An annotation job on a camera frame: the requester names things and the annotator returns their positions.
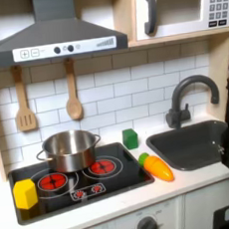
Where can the wooden slotted spatula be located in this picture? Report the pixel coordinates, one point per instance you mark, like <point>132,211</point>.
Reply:
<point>25,119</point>

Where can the green block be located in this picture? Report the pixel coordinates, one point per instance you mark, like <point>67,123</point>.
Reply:
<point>130,139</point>

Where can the black hood button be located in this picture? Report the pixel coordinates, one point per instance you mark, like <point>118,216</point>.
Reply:
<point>70,48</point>
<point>57,50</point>

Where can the wooden spoon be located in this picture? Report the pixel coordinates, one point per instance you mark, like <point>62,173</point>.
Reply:
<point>74,107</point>

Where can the grey extractor hood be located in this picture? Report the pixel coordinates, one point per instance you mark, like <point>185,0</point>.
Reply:
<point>54,32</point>

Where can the grey oven knob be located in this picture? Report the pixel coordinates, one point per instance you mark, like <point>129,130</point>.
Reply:
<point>147,228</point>

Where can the black toy stove top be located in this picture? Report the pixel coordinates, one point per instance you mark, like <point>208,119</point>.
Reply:
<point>119,176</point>

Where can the dark grey tap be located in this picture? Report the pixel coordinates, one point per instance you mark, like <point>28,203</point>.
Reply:
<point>178,113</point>

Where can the white toy microwave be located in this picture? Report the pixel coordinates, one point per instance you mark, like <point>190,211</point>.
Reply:
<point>184,25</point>

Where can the dark grey sink basin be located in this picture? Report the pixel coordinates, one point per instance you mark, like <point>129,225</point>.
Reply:
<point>190,145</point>

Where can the yellow block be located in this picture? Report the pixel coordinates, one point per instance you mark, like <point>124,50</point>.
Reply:
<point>24,194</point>

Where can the steel pot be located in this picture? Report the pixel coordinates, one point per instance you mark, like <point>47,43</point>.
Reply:
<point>70,154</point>

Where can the orange toy carrot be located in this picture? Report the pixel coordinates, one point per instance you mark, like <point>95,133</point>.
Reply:
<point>159,168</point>

